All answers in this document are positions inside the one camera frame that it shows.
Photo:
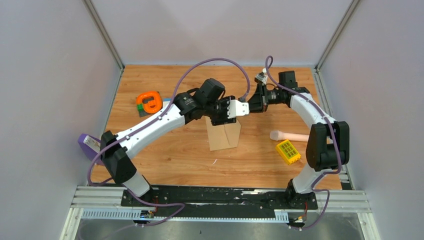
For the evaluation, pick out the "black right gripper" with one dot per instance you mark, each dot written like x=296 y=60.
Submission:
x=257 y=103

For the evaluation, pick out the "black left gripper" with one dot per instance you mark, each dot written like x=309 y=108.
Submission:
x=224 y=120

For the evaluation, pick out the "tan paper envelope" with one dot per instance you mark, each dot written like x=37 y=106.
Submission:
x=224 y=136

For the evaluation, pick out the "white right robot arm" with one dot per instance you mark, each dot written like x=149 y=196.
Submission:
x=328 y=143

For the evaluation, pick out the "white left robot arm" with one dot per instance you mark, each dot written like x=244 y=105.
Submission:
x=118 y=150

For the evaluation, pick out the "pink toy microphone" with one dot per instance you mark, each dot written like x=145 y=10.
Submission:
x=277 y=135

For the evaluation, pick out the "white and blue building block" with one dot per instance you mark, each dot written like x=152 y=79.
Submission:
x=165 y=102

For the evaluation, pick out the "yellow building block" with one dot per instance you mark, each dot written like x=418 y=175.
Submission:
x=288 y=152

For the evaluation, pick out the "orange curved toy track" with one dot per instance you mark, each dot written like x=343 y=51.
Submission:
x=151 y=100

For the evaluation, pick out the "dark grey building plate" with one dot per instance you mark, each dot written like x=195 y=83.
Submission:
x=142 y=113

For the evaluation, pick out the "green building block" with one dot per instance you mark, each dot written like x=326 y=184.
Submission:
x=140 y=108

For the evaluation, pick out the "purple box with card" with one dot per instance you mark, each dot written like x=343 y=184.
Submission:
x=89 y=145

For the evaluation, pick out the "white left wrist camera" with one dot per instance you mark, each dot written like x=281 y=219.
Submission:
x=237 y=108

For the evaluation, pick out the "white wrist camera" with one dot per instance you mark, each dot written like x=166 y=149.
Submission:
x=237 y=108
x=261 y=78

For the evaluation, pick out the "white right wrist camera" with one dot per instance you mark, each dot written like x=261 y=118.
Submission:
x=261 y=78

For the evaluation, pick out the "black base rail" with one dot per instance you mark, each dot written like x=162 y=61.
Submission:
x=227 y=202

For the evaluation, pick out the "white slotted cable duct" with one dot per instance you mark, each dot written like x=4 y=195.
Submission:
x=137 y=215

